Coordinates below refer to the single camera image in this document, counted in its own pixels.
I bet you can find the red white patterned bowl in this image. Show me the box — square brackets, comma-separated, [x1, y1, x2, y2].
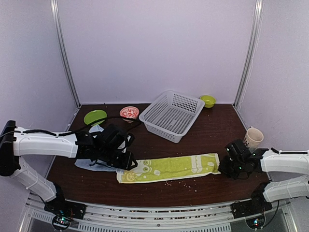
[119, 106, 140, 123]

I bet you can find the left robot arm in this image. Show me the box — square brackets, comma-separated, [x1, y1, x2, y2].
[0, 120, 138, 215]

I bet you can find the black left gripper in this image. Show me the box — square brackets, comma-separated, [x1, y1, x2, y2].
[98, 146, 138, 171]

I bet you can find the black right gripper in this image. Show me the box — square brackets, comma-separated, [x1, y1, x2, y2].
[218, 156, 244, 181]

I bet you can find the green round plate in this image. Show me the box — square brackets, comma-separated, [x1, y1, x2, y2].
[84, 110, 107, 125]

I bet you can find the aluminium front rail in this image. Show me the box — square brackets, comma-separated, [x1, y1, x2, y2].
[24, 198, 297, 232]

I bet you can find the right aluminium corner post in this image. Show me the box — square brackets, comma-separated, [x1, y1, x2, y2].
[233, 0, 264, 109]

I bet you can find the light blue towel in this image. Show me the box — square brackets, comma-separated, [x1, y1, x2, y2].
[73, 124, 119, 173]

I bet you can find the aluminium corner post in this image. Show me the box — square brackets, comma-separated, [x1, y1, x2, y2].
[233, 0, 264, 109]
[50, 0, 81, 107]

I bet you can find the small lime green bowl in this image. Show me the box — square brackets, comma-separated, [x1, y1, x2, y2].
[199, 95, 216, 108]

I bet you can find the white perforated plastic basket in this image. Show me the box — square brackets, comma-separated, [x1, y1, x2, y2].
[139, 90, 204, 143]

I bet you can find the left aluminium corner post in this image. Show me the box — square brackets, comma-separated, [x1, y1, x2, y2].
[50, 0, 81, 107]

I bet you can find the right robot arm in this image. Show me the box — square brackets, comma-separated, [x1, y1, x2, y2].
[218, 139, 309, 214]

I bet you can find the green crocodile pattern towel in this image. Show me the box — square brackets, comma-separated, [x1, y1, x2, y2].
[116, 153, 220, 184]

